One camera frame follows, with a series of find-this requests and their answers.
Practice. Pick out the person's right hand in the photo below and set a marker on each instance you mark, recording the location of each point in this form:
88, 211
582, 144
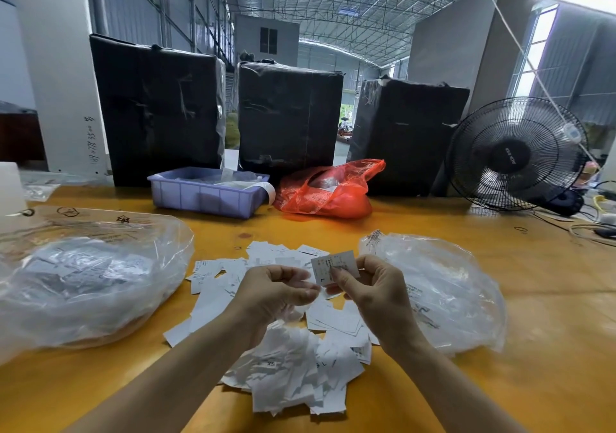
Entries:
380, 298

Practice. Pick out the person's left hand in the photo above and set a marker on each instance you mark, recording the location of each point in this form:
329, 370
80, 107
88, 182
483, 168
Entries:
265, 295

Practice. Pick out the white paper label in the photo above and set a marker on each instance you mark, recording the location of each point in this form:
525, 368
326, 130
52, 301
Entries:
335, 267

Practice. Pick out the clear plastic bag black print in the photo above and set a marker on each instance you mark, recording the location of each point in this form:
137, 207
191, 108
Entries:
448, 293

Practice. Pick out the pile of white labels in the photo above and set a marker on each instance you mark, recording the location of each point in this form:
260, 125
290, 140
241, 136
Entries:
289, 365

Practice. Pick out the large clear bag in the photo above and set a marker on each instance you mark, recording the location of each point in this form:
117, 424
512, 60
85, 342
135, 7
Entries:
91, 283

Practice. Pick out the person's left forearm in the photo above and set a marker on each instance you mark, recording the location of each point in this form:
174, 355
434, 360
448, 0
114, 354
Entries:
164, 389

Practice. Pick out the person's right forearm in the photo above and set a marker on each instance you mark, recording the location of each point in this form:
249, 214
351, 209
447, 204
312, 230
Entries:
457, 394

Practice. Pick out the red plastic bag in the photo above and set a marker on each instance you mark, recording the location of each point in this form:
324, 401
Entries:
331, 190

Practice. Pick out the blue plastic bin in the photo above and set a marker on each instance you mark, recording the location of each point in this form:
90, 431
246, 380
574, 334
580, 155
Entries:
200, 194

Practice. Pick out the large black wrapped bale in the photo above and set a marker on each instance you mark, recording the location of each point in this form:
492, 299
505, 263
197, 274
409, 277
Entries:
159, 110
409, 139
291, 122

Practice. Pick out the black table fan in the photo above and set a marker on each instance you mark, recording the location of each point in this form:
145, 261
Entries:
515, 155

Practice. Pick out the grey cabin with window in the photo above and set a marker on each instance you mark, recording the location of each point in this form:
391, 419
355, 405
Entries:
268, 41

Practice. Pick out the white foam box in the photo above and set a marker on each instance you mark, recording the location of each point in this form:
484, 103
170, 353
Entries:
11, 195

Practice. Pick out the brown wooden cabinet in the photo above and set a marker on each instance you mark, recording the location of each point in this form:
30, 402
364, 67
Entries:
21, 137

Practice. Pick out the white pillar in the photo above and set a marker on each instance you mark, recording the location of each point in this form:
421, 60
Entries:
60, 67

